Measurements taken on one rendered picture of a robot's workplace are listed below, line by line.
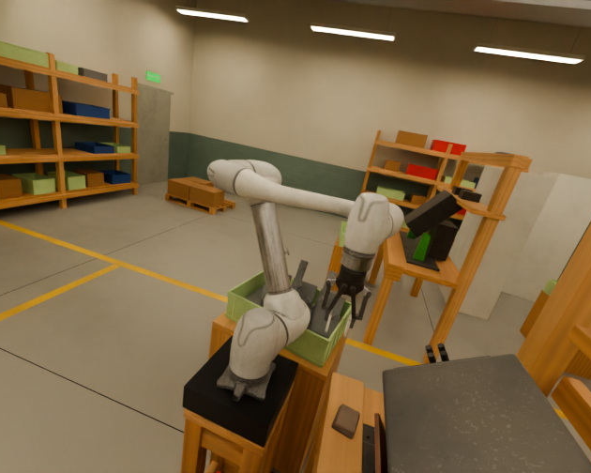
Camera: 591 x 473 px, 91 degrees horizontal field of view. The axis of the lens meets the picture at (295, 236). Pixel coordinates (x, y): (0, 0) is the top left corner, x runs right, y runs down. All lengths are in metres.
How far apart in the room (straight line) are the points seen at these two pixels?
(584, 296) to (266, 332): 0.98
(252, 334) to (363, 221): 0.54
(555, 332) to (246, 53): 8.03
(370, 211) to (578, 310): 0.74
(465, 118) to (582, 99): 2.00
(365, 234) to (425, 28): 7.20
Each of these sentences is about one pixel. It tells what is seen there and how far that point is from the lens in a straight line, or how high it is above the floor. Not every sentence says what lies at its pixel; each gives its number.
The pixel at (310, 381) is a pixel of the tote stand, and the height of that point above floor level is 0.72.
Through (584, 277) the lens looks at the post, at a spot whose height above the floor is 1.61.
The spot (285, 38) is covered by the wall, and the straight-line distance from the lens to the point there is 8.15.
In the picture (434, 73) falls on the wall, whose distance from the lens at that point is 7.63.
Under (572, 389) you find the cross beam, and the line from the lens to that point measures 1.33.
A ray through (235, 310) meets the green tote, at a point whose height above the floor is 0.87.
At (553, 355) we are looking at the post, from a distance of 1.31.
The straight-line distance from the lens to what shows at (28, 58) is 5.58.
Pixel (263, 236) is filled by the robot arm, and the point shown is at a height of 1.43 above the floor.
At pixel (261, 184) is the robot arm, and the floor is 1.66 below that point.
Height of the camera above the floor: 1.84
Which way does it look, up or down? 20 degrees down
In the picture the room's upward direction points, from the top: 11 degrees clockwise
